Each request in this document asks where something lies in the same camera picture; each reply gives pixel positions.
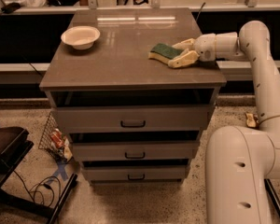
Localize black cable on floor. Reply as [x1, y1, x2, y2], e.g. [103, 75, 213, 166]
[12, 169, 63, 208]

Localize black bar on floor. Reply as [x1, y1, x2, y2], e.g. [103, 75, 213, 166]
[264, 179, 280, 218]

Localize top grey drawer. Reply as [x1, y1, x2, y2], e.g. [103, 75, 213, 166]
[52, 105, 214, 133]

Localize green and yellow sponge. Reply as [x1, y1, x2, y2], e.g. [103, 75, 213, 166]
[148, 43, 183, 64]

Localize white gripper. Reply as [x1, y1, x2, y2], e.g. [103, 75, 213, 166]
[168, 34, 216, 68]

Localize wire mesh basket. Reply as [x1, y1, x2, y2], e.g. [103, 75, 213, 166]
[38, 114, 72, 163]

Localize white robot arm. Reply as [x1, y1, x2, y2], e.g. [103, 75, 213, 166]
[174, 21, 280, 224]

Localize black cart stand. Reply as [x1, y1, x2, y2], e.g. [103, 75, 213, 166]
[0, 126, 77, 224]

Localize white paper bowl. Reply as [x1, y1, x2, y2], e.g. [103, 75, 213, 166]
[61, 26, 100, 50]

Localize snack wrappers on floor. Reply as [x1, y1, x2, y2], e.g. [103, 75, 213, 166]
[245, 113, 259, 129]

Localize grey drawer cabinet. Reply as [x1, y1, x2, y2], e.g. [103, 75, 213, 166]
[39, 7, 228, 185]

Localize red snack packet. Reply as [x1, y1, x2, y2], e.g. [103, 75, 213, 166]
[50, 129, 64, 148]

